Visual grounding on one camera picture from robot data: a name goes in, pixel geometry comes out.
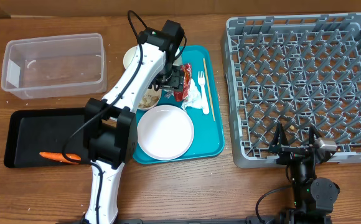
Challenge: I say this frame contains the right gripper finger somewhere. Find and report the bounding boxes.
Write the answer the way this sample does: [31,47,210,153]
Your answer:
[270,122,289,148]
[308,125,322,146]

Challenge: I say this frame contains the red snack wrapper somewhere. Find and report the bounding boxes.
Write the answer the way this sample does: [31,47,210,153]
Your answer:
[174,63,192,102]

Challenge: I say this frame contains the white bowl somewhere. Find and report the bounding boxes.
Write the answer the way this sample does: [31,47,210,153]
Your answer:
[138,89,162,111]
[123,46,137,70]

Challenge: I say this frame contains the white napkin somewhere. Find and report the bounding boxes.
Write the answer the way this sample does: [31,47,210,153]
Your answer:
[164,80,202,112]

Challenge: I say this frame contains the orange carrot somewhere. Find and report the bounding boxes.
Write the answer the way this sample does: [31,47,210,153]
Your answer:
[39,152,81,164]

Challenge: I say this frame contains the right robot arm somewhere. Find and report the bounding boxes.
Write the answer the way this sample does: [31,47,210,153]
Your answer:
[268,123,340,223]

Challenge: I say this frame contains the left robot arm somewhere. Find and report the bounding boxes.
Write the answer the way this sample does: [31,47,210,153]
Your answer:
[82,20,186,223]

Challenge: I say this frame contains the grey dishwasher rack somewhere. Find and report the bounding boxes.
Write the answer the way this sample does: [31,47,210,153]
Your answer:
[222,12,361,168]

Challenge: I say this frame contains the white paper cup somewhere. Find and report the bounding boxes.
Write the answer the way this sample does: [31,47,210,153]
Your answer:
[173,49,183,66]

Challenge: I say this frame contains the white plastic fork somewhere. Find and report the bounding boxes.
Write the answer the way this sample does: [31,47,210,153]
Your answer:
[198,71,209,114]

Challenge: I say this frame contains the teal serving tray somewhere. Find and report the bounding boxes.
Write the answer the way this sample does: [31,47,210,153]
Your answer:
[133,45,225,165]

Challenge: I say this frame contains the wooden chopstick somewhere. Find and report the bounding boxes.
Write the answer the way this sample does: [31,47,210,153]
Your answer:
[203,58,215,122]

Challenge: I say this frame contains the white round plate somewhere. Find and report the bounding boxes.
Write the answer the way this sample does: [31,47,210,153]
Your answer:
[137,105,194,161]

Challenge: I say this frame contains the clear plastic bin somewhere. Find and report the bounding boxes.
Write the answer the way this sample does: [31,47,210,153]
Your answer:
[1,33,108,100]

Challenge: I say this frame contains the black plastic tray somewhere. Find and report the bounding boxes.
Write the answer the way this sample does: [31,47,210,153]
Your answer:
[4,108,85,168]

